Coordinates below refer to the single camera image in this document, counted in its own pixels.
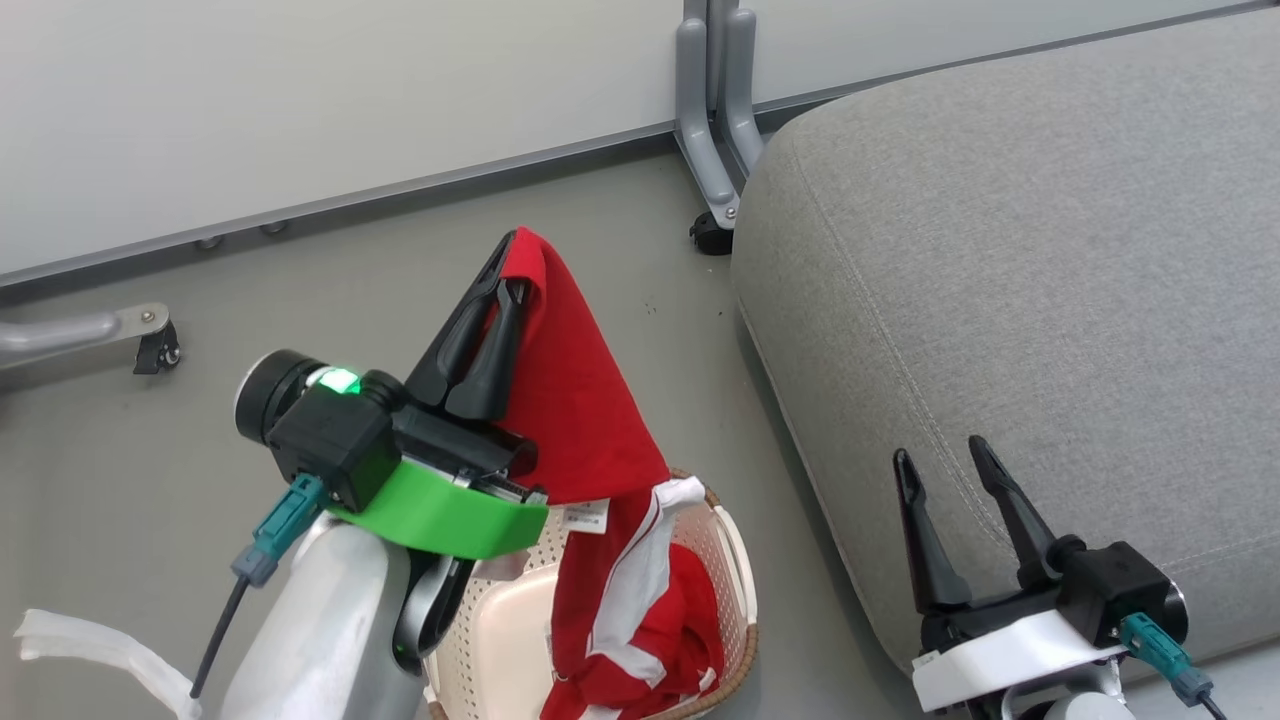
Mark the red white-striped garment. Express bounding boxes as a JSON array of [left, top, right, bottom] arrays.
[[488, 227, 727, 720]]

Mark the cream perforated laundry basket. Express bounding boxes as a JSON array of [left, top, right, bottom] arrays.
[[420, 468, 759, 720]]

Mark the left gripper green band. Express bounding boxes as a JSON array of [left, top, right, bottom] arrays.
[[325, 231, 550, 561]]

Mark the black caster wheel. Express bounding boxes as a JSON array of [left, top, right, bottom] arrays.
[[134, 319, 183, 376], [689, 212, 734, 256]]

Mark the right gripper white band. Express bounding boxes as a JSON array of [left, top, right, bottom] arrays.
[[893, 435, 1133, 714]]

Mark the white fabric strap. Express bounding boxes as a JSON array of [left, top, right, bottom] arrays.
[[14, 608, 202, 720]]

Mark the grey double partition foot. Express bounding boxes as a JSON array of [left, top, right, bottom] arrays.
[[675, 0, 768, 231]]

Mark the right teal plug black cable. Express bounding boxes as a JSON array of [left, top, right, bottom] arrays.
[[1119, 612, 1230, 720]]

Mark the teal plug black cable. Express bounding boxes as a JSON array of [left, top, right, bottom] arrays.
[[188, 474, 331, 699], [1119, 612, 1230, 720]]

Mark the grey single partition foot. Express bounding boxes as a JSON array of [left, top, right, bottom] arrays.
[[0, 303, 172, 374]]

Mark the left teal plug black cable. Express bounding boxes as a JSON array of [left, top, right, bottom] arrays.
[[188, 474, 331, 699]]

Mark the grey fabric sofa seat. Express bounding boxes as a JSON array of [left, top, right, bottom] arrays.
[[730, 8, 1280, 677]]

